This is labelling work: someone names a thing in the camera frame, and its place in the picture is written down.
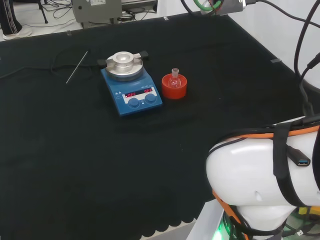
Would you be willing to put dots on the clear round-bottom flask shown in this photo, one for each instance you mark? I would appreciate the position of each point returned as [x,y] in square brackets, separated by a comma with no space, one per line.
[174,80]

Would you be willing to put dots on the red round flask holder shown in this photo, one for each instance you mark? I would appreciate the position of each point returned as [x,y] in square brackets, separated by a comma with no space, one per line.
[172,94]

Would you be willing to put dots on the heater with blue base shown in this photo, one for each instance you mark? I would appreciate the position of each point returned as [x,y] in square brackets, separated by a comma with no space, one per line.
[135,105]

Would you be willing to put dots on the black bench cloth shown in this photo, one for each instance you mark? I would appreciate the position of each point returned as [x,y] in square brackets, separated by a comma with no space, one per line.
[75,150]

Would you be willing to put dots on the thin grey rod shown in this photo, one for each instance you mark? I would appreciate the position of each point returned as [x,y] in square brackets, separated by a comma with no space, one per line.
[76,68]

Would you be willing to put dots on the grey metal cabinet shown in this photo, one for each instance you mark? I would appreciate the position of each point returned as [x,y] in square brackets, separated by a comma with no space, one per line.
[100,10]

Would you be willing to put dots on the black tripod leg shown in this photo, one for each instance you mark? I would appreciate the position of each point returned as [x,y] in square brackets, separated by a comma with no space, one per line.
[43,12]

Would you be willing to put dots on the yellow box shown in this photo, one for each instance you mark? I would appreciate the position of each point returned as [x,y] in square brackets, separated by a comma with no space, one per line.
[303,211]

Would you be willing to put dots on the person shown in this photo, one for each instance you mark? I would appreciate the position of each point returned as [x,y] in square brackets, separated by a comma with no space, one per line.
[10,17]

